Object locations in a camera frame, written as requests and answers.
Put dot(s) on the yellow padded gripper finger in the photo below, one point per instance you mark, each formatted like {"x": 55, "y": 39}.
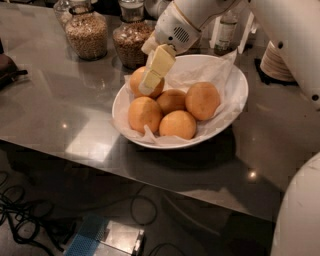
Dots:
{"x": 150, "y": 44}
{"x": 159, "y": 63}

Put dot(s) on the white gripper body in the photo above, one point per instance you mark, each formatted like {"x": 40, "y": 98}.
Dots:
{"x": 171, "y": 29}

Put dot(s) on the orange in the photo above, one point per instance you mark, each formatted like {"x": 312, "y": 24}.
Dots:
{"x": 171, "y": 100}
{"x": 144, "y": 111}
{"x": 135, "y": 80}
{"x": 178, "y": 123}
{"x": 202, "y": 100}

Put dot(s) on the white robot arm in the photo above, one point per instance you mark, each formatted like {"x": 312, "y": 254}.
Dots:
{"x": 293, "y": 28}

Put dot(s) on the white ceramic bowl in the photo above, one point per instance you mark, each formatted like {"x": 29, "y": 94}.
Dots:
{"x": 237, "y": 87}

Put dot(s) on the middle glass granola jar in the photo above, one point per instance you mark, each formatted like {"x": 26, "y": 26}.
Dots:
{"x": 130, "y": 36}

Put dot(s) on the clear glass bottle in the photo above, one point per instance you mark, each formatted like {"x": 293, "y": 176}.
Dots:
{"x": 226, "y": 30}

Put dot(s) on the white paper liner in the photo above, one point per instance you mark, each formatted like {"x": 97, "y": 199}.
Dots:
{"x": 200, "y": 71}

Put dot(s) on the left glass grain jar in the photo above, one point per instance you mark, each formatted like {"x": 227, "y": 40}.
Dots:
{"x": 86, "y": 32}

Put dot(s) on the back left glass jar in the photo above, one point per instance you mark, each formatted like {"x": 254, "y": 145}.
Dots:
{"x": 64, "y": 9}

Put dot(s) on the stack of paper plates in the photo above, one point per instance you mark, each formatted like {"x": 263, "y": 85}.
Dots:
{"x": 273, "y": 66}

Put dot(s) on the black mat under plates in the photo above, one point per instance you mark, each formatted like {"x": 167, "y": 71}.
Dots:
{"x": 267, "y": 79}

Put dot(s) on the blue and silver floor box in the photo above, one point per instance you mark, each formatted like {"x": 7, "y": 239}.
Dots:
{"x": 99, "y": 236}

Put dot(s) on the white stand frame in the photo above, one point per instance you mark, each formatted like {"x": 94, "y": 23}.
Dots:
{"x": 249, "y": 28}

